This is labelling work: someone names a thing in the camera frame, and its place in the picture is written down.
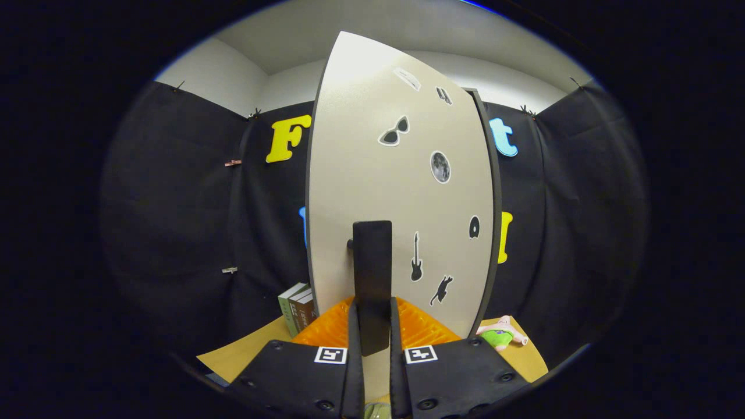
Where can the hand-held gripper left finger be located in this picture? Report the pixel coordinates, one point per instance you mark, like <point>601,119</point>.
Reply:
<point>302,378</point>

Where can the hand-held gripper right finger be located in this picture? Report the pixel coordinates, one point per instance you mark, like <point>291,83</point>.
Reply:
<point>454,378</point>

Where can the green mug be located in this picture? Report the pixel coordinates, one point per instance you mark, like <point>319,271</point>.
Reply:
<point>377,411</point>

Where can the beige cabinet door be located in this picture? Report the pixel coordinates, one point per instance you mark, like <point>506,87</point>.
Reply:
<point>361,145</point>

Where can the pink and green plush toy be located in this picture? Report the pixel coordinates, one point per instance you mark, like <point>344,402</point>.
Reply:
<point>497,336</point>

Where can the green book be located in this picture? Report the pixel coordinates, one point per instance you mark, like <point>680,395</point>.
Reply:
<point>286,308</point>

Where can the dark grey cabinet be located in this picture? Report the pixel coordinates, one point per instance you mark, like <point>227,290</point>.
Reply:
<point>496,203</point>

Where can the black backdrop cloth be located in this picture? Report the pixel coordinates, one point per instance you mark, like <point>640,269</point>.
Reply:
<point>174,203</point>

